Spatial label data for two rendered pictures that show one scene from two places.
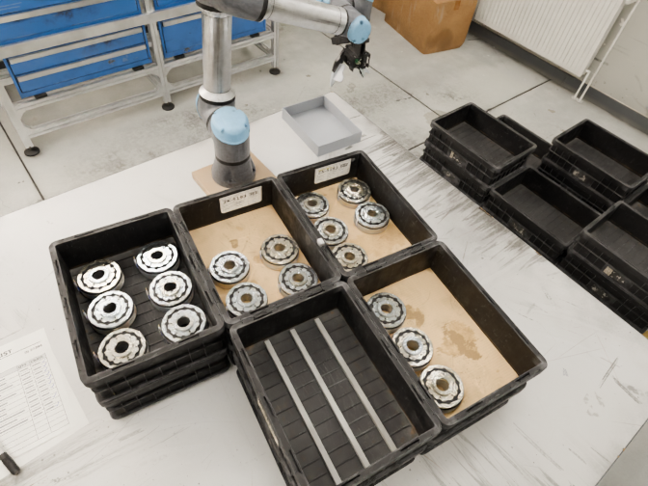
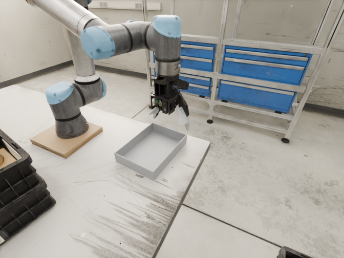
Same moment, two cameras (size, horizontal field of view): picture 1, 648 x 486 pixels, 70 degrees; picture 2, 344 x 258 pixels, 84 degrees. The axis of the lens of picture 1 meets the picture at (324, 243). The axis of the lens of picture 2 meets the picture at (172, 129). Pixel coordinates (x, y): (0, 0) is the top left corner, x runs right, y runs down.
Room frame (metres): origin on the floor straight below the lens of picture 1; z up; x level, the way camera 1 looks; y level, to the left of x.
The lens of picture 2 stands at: (1.39, -0.57, 1.30)
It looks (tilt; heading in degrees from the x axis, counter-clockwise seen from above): 36 degrees down; 70
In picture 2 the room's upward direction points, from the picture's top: straight up
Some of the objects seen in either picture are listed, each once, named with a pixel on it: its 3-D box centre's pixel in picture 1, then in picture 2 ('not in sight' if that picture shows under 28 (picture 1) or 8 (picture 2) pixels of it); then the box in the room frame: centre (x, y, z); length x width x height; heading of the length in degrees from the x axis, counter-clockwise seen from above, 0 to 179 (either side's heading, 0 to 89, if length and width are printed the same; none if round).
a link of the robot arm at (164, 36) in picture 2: (360, 2); (166, 38); (1.57, -0.01, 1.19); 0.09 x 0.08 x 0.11; 123
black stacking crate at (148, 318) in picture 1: (138, 297); not in sight; (0.56, 0.42, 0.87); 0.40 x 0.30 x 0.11; 35
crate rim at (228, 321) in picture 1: (254, 243); not in sight; (0.73, 0.18, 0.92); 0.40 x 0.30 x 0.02; 35
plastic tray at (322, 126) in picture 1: (320, 124); (153, 147); (1.52, 0.07, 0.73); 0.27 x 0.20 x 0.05; 39
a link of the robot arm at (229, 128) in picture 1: (230, 133); (64, 99); (1.19, 0.35, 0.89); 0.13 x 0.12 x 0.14; 33
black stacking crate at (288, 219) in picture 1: (254, 256); not in sight; (0.73, 0.18, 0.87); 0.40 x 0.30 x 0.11; 35
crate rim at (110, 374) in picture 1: (133, 285); not in sight; (0.56, 0.42, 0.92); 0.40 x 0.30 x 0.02; 35
